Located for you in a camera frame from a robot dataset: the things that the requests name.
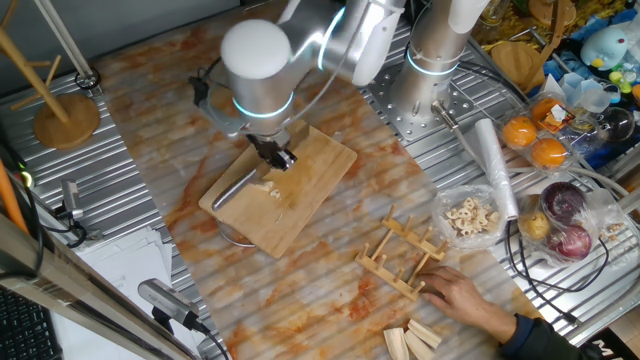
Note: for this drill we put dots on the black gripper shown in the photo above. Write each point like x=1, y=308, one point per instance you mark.
x=267, y=145

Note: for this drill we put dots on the wooden peg rack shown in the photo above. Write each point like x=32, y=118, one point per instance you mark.
x=400, y=275

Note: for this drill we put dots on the forearm in dark sleeve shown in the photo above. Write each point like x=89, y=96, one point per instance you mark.
x=545, y=342

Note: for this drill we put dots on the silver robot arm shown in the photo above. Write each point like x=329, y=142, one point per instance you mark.
x=255, y=50

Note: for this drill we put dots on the lotus root piece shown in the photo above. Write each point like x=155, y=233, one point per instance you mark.
x=262, y=186

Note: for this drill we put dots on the thin lotus root slice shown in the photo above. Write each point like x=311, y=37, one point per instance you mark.
x=275, y=194

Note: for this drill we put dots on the bag of lotus slices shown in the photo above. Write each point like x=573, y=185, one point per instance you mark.
x=470, y=217

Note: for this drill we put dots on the bare person hand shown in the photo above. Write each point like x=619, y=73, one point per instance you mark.
x=460, y=297

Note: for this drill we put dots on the wooden cutting board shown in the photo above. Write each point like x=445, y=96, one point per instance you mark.
x=310, y=190

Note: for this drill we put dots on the orange marble pattern mat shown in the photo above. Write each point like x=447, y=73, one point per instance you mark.
x=325, y=310

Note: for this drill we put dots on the white paper stack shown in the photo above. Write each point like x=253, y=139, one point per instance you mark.
x=115, y=270

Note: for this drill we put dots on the clear plastic bag roll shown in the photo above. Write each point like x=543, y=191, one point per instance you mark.
x=495, y=165

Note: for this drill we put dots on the wooden mug tree stand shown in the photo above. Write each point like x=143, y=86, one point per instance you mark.
x=67, y=122

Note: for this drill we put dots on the wooden blocks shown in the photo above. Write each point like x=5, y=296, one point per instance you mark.
x=425, y=334

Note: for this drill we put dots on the orange fruit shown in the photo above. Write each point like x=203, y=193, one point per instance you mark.
x=519, y=131
x=548, y=152

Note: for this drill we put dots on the white tripod legs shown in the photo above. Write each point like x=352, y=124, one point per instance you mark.
x=66, y=42

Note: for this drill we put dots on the wooden hanger stand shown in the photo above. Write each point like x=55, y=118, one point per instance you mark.
x=517, y=65

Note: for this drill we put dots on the orange with paper label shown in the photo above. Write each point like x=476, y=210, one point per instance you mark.
x=542, y=109

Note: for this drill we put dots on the orange pole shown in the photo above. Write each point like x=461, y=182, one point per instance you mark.
x=10, y=200

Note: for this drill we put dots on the red onion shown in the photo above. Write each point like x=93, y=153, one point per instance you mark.
x=570, y=242
x=562, y=200

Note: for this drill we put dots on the clear plastic fruit container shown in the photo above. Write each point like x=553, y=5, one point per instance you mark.
x=575, y=135

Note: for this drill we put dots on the clear measuring cup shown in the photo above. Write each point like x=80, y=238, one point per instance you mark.
x=585, y=95

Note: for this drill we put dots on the black keyboard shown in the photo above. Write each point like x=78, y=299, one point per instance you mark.
x=25, y=330

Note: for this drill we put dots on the clear plastic produce bag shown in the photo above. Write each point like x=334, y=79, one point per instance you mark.
x=602, y=210

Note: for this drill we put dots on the glass bowl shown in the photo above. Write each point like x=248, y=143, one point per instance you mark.
x=617, y=124

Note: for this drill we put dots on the blue plush toy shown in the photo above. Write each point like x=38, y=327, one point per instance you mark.
x=605, y=47

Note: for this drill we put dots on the black printed box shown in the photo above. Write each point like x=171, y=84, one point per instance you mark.
x=620, y=348

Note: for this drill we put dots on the wrist camera on grey bracket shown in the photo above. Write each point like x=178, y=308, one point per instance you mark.
x=198, y=90

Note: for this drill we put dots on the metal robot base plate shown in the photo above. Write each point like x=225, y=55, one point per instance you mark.
x=395, y=117

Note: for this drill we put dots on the grey camera with black clamp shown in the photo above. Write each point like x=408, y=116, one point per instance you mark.
x=165, y=300

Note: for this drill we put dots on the small grey camera on mount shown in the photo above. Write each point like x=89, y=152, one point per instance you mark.
x=71, y=196

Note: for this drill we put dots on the aluminium frame bar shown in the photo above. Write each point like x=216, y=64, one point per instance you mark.
x=75, y=300

